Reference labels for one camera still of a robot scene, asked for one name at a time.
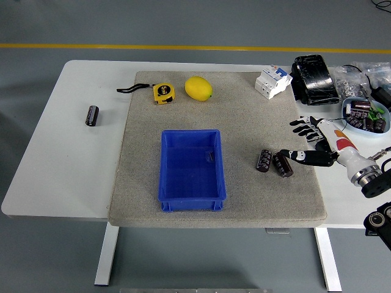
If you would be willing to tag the blue plastic box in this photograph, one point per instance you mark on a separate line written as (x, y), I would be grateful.
(191, 171)

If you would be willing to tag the clear bag of washers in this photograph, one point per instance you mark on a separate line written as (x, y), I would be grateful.
(348, 84)

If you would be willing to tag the light blue bowl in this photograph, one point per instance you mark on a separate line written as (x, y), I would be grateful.
(346, 105)

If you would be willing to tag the white table leg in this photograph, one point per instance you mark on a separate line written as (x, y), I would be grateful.
(107, 253)
(328, 259)

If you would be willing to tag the black wrapped pack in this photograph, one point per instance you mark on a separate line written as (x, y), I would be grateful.
(314, 79)

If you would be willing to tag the grey-brown felt mat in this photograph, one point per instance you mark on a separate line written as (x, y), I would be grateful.
(244, 128)

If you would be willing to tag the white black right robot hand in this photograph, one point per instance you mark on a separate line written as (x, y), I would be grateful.
(342, 143)

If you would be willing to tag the small green parts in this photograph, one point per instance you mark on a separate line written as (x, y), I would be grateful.
(374, 113)

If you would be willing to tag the yellow lemon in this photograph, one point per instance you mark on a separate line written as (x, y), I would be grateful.
(198, 88)

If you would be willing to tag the white blue circuit breaker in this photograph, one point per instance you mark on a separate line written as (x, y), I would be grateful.
(272, 81)

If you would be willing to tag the grey under-table bracket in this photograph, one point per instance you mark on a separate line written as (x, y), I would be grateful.
(277, 230)

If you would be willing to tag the clear plastic bag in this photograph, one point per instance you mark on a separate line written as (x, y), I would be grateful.
(378, 71)

